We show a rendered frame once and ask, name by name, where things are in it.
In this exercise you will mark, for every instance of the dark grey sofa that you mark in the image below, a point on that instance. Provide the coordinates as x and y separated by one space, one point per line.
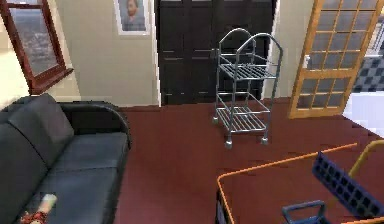
66 156

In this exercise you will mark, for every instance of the grey metal shelf trolley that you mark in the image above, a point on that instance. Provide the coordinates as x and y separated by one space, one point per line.
245 96

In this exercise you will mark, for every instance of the dark brown wardrobe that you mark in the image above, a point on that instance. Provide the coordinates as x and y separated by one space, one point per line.
190 50

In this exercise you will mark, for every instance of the white framed portrait picture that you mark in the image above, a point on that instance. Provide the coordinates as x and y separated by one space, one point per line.
132 16

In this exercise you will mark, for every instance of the orange glazed room door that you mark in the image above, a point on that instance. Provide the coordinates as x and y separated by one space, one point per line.
333 60

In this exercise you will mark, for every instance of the blue grid basket flap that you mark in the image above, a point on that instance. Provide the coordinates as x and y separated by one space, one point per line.
346 186

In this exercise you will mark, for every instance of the red framed window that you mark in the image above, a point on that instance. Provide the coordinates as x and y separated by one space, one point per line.
33 43

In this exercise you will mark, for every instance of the red and white cloth roll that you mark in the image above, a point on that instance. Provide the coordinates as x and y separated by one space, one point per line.
40 210

